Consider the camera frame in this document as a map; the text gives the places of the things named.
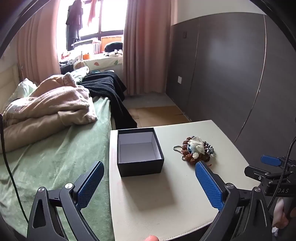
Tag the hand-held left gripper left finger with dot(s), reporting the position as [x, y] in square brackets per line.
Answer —
[89, 185]

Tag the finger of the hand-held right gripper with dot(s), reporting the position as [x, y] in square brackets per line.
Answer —
[269, 160]

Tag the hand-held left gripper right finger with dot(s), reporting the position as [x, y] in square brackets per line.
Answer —
[208, 185]

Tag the white carved ornament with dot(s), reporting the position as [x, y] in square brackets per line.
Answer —
[197, 144]

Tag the black jewelry box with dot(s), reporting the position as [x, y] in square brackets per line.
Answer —
[138, 168]

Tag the person's right hand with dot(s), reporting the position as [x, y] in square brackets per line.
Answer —
[279, 213]

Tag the person's left hand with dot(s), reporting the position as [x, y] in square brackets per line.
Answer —
[150, 238]

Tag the green bed sheet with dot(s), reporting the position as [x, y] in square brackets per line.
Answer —
[57, 162]

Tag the flat cardboard sheet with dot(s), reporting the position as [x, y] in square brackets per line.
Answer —
[159, 114]

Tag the pink fleece blanket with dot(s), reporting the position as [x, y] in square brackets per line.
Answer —
[46, 104]

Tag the black knit garment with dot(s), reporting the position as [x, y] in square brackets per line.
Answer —
[104, 83]

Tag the pale green pillow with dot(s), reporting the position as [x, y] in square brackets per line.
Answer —
[25, 89]

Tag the leaf print cushion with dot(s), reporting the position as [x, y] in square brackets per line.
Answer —
[104, 62]

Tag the beige headboard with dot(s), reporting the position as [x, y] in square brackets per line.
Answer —
[8, 78]

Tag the white rack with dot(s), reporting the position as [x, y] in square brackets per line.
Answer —
[87, 45]

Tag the black bag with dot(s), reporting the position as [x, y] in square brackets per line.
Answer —
[113, 46]

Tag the pink curtain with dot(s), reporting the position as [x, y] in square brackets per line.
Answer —
[145, 46]
[39, 41]

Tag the dark hanging clothes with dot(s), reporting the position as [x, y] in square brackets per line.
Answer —
[74, 23]

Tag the pink hanging cloth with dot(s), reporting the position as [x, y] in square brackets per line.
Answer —
[92, 11]

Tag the white wall socket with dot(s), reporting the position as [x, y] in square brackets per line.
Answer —
[179, 80]

